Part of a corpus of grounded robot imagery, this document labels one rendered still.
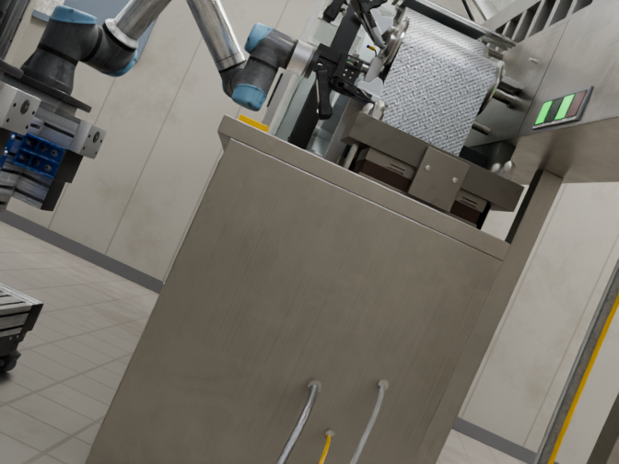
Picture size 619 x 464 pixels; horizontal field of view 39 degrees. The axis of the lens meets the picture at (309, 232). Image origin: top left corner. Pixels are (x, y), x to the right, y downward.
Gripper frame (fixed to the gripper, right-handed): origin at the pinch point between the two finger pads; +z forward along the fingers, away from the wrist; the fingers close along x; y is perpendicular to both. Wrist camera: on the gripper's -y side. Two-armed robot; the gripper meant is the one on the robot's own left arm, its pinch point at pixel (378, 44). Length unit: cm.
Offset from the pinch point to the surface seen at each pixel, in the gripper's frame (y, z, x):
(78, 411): -115, 54, 43
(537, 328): 79, 168, 297
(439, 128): 3.8, 24.7, -5.3
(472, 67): 17.1, 15.0, -5.1
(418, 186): -10.9, 33.1, -27.1
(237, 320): -58, 41, -31
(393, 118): -5.2, 17.8, -5.3
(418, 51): 7.1, 6.0, -5.3
